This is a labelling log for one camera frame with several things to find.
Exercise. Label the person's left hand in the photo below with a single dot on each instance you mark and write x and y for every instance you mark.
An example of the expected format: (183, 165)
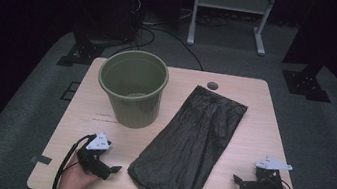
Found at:
(74, 181)

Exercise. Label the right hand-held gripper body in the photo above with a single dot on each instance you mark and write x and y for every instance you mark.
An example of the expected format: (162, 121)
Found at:
(264, 186)

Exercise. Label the black metal stand base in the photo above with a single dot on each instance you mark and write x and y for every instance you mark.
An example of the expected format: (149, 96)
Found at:
(81, 54)
(307, 86)

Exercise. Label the grey round table grommet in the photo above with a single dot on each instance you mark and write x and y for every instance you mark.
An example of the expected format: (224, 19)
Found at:
(212, 85)

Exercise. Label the white metal stand frame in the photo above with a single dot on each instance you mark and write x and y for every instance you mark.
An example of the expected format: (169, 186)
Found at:
(231, 2)

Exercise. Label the green plastic trash bin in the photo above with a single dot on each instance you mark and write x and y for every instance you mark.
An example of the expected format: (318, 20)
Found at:
(134, 109)

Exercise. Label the black plastic garbage bag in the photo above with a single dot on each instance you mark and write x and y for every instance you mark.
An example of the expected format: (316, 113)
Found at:
(189, 144)

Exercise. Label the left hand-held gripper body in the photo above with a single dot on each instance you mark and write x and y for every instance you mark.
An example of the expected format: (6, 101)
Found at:
(94, 161)

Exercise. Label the grey tape strip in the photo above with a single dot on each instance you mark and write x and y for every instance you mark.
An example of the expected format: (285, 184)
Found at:
(41, 159)

